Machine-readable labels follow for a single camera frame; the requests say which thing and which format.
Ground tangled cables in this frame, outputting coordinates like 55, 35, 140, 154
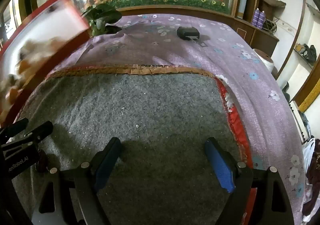
264, 18, 278, 35

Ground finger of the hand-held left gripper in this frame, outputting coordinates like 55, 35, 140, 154
0, 121, 54, 150
0, 117, 29, 140

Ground grey felt mat red trim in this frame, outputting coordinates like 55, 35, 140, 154
11, 65, 258, 225

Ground wooden window grille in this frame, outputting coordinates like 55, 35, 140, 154
0, 0, 62, 47

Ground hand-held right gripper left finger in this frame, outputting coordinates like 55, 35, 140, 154
31, 137, 123, 225

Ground maroon white cloth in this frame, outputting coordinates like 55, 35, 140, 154
301, 137, 320, 223

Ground beige and orange food pieces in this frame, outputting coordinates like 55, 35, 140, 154
0, 37, 66, 120

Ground red rimmed white tray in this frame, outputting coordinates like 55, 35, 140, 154
0, 0, 91, 125

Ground wooden cabinet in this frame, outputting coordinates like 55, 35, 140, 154
47, 0, 280, 58

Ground white roll brown top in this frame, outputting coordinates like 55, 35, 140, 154
252, 49, 275, 75

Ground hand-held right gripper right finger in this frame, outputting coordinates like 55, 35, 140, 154
204, 137, 295, 225

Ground black box device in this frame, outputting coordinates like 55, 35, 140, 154
177, 26, 200, 41

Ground purple spray can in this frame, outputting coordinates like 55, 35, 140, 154
257, 11, 266, 29
251, 8, 260, 27

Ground green leafy potted plant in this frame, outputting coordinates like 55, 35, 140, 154
81, 2, 123, 37

